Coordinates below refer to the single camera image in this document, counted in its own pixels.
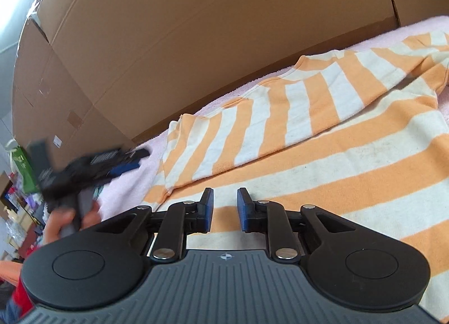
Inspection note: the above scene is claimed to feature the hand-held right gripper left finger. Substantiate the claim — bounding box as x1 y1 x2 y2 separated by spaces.
95 188 214 263

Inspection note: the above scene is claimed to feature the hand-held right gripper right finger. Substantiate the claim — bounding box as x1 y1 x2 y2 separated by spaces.
237 187 355 262

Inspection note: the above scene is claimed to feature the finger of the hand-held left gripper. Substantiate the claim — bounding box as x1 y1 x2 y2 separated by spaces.
105 158 141 179
123 149 151 161

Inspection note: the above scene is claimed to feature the orange white striped shirt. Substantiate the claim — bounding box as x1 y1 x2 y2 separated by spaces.
141 27 449 321

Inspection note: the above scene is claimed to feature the person's left hand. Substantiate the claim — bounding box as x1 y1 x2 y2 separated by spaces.
44 201 102 242

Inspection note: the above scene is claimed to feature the pink fleece blanket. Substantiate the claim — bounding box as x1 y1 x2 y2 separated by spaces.
92 15 449 224

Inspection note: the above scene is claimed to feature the green bag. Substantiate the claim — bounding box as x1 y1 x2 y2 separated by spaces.
10 137 40 194

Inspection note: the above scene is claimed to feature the pile of assorted goods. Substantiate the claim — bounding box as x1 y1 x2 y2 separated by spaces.
0 170 48 263

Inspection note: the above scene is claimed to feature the plain large cardboard box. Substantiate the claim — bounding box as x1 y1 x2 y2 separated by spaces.
12 0 401 157

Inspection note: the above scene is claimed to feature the person's torso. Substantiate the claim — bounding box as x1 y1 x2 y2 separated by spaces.
9 279 36 312

